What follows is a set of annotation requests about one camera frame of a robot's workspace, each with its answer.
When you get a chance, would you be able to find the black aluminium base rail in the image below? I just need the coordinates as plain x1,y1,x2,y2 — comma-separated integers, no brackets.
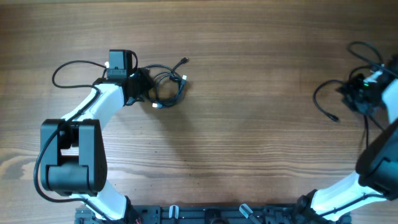
74,203,352,224

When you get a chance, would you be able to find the black cable round plug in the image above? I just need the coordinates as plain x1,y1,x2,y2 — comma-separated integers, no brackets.
312,40,398,123

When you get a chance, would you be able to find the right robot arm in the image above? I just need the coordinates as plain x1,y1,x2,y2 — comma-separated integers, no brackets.
291,55,397,223

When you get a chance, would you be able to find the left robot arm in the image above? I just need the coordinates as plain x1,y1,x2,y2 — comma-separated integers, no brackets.
34,68,154,223

